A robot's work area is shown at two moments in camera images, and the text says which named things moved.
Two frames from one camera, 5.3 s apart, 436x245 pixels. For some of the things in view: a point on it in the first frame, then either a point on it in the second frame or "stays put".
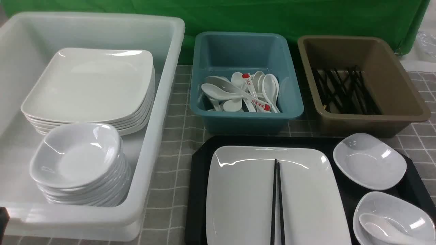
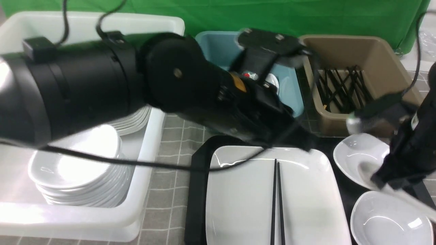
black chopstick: (273, 207) stays put
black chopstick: (282, 239) stays put
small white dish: (380, 218) stays put
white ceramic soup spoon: (386, 229) to (429, 212)
